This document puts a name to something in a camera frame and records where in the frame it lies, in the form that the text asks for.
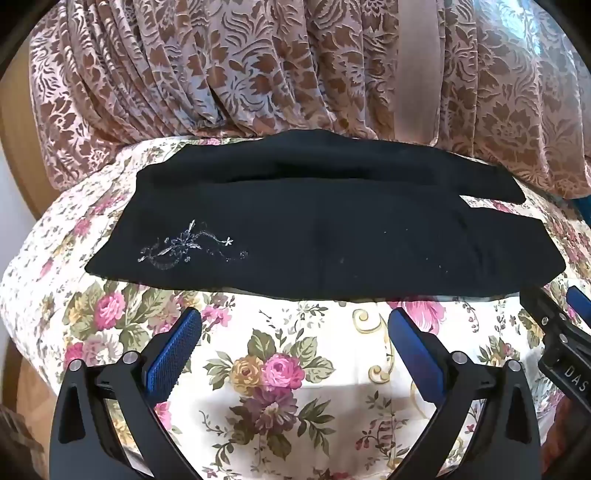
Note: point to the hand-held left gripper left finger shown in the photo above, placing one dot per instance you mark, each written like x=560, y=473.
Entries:
x=178, y=347

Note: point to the black embroidered pants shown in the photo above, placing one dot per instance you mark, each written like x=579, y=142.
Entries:
x=300, y=230

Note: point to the blue plastic object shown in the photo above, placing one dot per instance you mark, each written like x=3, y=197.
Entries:
x=582, y=205

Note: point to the floral bedsheet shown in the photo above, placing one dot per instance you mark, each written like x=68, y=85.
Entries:
x=286, y=369

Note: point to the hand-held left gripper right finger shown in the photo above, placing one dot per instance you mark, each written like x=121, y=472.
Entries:
x=415, y=353

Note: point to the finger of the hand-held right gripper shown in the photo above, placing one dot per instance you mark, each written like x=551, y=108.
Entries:
x=538, y=307
x=580, y=300

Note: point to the brown patterned curtain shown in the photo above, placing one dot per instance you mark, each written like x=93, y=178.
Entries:
x=231, y=69

